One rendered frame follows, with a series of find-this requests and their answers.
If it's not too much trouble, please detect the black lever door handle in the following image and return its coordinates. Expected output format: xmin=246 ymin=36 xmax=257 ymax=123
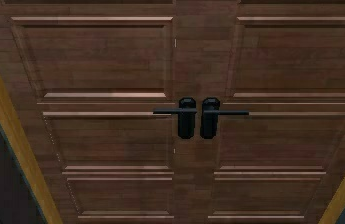
xmin=152 ymin=96 xmax=198 ymax=140
xmin=199 ymin=96 xmax=250 ymax=140

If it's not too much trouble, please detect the brown panelled wooden door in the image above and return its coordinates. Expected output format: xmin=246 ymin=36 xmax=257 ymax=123
xmin=0 ymin=0 xmax=199 ymax=224
xmin=193 ymin=0 xmax=345 ymax=224

